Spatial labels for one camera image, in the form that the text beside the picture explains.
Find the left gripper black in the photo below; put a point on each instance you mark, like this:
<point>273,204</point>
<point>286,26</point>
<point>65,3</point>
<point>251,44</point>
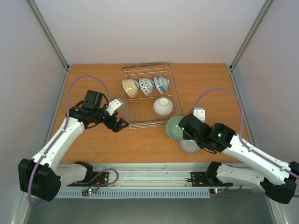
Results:
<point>110,126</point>

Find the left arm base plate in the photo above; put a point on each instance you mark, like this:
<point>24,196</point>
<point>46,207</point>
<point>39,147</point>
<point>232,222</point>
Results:
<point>101,179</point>

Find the pink patterned bowl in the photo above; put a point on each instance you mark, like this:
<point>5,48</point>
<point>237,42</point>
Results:
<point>146,85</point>

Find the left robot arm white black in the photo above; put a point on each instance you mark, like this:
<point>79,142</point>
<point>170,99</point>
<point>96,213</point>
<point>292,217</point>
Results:
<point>40,175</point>

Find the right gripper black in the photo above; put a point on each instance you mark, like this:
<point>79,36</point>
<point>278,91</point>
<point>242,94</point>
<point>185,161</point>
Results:
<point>187,134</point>

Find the wire dish rack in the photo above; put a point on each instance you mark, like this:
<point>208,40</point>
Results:
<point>139,110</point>

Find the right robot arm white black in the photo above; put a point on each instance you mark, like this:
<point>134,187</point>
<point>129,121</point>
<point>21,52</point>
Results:
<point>277,179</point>

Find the aluminium frame rails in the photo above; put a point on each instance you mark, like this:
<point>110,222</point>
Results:
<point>127,175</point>

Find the grey slotted cable duct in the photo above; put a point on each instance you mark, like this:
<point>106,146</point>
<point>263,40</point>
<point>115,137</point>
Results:
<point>135,194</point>

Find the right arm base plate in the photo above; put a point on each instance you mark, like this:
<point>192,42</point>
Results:
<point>199,179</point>

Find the blue floral white bowl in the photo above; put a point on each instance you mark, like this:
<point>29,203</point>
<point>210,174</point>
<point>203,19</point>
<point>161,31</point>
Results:
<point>162,84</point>

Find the white upturned bowl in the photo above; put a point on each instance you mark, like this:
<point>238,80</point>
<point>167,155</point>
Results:
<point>163,107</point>

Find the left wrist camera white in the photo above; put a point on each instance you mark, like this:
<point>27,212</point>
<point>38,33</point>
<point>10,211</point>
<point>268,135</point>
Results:
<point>115,105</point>

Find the left circuit board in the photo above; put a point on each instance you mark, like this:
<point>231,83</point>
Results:
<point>90,191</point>

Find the yellow patterned bowl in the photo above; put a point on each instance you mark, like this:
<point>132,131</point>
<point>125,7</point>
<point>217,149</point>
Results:
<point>130,87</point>

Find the right circuit board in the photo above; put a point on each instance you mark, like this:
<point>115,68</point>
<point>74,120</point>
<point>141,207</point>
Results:
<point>218,190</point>

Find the circuit board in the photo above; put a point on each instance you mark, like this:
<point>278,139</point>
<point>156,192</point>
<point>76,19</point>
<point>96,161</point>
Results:
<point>218,190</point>
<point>90,191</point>

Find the grey speckled bowl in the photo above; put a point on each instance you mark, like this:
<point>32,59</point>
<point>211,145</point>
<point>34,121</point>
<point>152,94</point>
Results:
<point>189,146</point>

